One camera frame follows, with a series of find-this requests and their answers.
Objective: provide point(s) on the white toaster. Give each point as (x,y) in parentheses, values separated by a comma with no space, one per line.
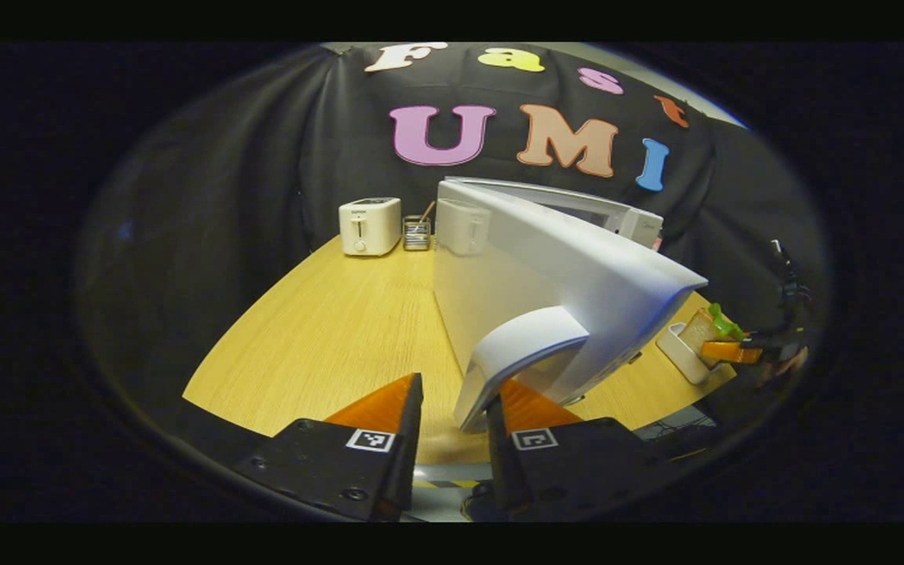
(369,227)

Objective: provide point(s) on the black backdrop cloth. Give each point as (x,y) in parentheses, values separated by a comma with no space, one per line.
(224,196)

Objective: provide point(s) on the sandwich with green lettuce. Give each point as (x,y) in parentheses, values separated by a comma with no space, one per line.
(699,329)

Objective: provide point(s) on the white rectangular tray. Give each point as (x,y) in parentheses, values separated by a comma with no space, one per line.
(679,353)

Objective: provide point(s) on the metal holder with sticks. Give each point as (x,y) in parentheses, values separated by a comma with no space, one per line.
(417,235)

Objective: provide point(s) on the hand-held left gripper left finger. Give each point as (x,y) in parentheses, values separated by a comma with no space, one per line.
(407,455)

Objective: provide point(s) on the white microwave oven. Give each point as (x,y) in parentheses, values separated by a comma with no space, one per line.
(577,267)

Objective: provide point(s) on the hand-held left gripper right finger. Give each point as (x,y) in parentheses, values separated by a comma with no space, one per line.
(503,471)

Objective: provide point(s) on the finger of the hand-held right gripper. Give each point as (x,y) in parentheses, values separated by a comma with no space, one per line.
(730,352)

